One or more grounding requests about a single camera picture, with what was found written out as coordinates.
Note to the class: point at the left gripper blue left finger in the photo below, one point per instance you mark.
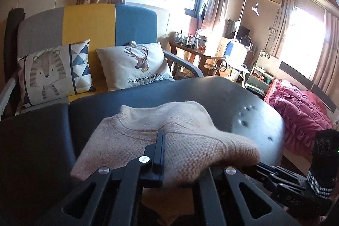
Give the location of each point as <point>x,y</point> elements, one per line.
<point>146,171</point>

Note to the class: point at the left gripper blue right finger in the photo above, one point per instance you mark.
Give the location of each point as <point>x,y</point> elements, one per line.
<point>207,206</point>

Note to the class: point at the beige knitted sweater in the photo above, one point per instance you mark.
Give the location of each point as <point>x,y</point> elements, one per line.
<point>192,142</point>

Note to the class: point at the pink ruffled bedspread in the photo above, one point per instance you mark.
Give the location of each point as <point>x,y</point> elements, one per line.
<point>303,114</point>

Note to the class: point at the deer print cushion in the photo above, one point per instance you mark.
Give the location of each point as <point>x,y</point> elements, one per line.
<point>133,65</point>

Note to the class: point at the wooden side table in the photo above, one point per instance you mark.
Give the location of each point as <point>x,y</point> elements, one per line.
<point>209,65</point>

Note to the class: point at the tiger print cushion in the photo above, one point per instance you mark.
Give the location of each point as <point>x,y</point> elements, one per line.
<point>54,73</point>

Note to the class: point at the small desk fan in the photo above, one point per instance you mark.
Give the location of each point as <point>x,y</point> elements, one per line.
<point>246,41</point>

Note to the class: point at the grey yellow blue sofa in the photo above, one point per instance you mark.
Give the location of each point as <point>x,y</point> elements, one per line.
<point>103,24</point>

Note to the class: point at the right window curtain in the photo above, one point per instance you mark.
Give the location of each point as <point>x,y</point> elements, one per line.
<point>280,27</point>

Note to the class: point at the white floor lamp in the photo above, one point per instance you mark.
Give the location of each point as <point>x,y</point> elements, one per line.
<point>238,23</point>

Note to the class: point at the white wall hanger hook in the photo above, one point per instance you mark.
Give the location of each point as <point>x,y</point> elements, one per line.
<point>255,9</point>

